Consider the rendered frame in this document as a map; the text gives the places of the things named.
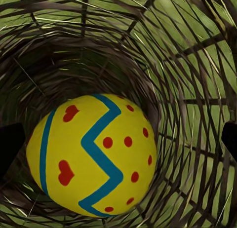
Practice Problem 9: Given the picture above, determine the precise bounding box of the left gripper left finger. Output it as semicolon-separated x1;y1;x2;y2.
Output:
0;122;26;182

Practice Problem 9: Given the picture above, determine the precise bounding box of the easter egg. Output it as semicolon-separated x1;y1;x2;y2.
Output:
26;93;158;218

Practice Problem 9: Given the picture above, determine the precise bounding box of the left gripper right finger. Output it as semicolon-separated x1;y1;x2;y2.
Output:
221;122;237;162

